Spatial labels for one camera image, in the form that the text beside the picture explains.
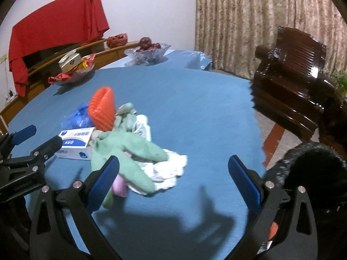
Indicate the white tissue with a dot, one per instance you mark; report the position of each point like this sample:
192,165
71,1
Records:
168,168

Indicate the light blue plastic tablecloth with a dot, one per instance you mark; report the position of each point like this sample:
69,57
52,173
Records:
187,58

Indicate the large dark red apple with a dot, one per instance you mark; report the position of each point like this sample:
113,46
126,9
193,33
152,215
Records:
145,42

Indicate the wall socket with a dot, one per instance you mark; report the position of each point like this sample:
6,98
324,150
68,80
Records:
2,58

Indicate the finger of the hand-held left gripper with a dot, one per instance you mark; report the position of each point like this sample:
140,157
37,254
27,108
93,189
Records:
50,145
25,135

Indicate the blue felt table mat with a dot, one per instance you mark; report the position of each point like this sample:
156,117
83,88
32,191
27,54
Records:
189,113

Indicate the red cloth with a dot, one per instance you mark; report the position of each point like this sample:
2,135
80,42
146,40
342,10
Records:
54,24

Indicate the pink soft item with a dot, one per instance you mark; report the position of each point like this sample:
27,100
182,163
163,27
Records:
120,187

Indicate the patterned beige curtain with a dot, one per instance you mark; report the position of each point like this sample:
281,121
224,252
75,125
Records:
244,19

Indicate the glass fruit bowl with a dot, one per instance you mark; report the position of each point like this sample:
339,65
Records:
147,55

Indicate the blue plastic bag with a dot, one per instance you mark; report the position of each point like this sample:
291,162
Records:
78,116

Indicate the dark wooden armchair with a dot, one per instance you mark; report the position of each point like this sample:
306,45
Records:
292,67

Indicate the yellow snack packet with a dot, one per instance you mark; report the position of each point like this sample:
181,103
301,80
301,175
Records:
85,64

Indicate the green potted plant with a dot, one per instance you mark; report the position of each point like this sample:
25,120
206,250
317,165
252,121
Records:
340,82

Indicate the orange foam net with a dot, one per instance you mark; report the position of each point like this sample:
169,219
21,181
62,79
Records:
101,108

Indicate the red snack packet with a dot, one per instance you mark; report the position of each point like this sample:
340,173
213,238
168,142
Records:
90,57
59,78

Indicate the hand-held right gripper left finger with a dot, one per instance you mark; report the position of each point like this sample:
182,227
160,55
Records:
104,181

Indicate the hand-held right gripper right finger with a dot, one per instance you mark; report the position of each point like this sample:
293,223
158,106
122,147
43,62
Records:
244,180

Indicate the white and blue carton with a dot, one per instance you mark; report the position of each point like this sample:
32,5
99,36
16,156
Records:
73,143

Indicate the white tube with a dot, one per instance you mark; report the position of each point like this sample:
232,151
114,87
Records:
143,130

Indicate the black television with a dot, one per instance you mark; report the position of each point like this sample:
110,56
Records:
40,57

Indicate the glass snack bowl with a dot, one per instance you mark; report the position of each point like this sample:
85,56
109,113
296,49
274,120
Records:
81,73

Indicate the green cloth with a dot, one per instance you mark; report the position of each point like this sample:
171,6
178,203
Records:
122,146

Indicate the red plastic bag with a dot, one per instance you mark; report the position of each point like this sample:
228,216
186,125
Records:
117,40

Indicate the gold gift box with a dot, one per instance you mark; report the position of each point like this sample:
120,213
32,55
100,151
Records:
70,61

